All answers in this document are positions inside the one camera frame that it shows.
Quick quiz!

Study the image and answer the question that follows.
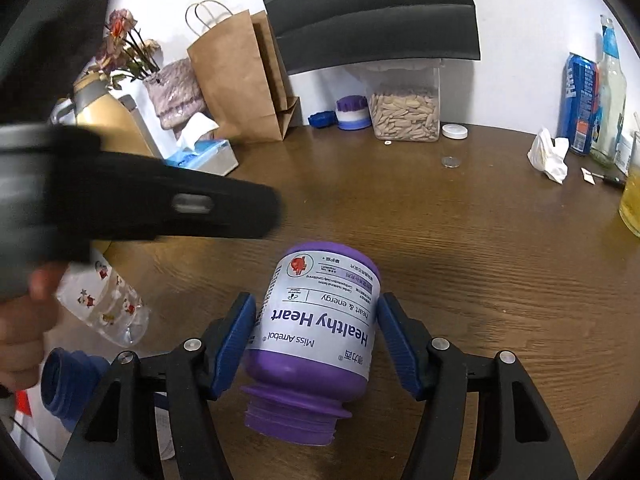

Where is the purple supplement bottle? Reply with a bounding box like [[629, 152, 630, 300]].
[[243, 242, 381, 446]]

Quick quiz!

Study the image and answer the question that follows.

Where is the clear printed plastic cup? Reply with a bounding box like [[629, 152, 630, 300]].
[[56, 248, 151, 348]]

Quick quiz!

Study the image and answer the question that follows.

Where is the left hand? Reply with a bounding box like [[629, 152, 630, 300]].
[[0, 262, 67, 392]]

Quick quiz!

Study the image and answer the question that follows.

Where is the blue supplement bottle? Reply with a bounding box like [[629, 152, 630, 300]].
[[39, 346, 174, 461]]

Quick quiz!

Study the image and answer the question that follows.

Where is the yellow thermos jug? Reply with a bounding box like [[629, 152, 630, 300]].
[[51, 75, 168, 254]]

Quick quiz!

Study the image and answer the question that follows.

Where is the dried rose bouquet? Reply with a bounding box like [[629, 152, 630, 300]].
[[88, 9, 160, 90]]

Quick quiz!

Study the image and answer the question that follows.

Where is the blue tissue box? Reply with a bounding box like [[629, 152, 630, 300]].
[[165, 113, 239, 177]]

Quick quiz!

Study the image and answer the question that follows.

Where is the brown paper bag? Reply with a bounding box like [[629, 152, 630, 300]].
[[186, 11, 298, 144]]

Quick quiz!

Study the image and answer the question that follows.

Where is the glass of yellow drink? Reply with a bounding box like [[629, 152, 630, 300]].
[[618, 132, 640, 237]]

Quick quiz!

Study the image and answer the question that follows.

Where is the blue bottle cap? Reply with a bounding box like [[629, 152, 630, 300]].
[[308, 110, 337, 129]]

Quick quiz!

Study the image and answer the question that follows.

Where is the crumpled white tissue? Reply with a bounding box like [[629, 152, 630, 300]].
[[527, 128, 570, 184]]

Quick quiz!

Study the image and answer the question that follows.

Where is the purple white jar lid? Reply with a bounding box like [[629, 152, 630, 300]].
[[335, 96, 371, 131]]

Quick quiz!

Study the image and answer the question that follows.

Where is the clear glass bottle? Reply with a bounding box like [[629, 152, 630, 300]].
[[590, 14, 627, 167]]

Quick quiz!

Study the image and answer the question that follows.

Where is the white round lid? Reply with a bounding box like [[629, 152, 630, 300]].
[[442, 124, 469, 140]]

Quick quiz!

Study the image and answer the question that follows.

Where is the black paper bag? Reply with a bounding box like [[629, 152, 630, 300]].
[[264, 0, 480, 74]]

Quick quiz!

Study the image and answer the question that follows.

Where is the blue soda can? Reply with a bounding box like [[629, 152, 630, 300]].
[[558, 53, 599, 156]]

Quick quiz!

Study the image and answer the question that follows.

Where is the clear seed container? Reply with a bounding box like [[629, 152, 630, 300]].
[[346, 60, 442, 142]]

